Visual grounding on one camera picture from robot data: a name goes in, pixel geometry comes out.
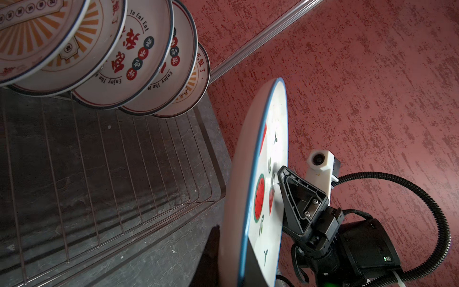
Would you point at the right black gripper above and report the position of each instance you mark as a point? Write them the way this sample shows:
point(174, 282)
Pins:
point(314, 228)

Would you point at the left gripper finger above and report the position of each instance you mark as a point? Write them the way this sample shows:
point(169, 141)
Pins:
point(206, 274)

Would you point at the strawberry pattern white plate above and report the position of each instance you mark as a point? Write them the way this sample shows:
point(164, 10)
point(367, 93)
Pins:
point(251, 236)

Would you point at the floral pattern white plate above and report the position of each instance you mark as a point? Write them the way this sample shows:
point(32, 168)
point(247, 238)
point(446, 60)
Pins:
point(160, 96)

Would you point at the red character text plate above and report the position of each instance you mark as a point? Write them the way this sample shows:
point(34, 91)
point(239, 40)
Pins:
point(136, 59)

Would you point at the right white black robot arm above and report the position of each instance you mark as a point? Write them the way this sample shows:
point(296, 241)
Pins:
point(372, 252)

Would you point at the brown leaf pattern plate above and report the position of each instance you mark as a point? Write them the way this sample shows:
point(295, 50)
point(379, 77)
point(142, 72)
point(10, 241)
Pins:
point(194, 90)

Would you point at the right corner aluminium profile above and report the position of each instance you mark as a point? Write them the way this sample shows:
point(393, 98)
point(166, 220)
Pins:
point(279, 25)

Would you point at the orange sunburst plate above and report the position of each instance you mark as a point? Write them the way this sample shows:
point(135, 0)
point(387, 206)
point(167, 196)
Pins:
point(33, 33)

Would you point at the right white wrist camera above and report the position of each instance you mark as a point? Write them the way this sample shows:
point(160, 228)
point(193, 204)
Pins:
point(323, 170)

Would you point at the metal wire dish rack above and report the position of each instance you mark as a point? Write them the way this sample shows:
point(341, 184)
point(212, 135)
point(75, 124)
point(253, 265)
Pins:
point(102, 199)

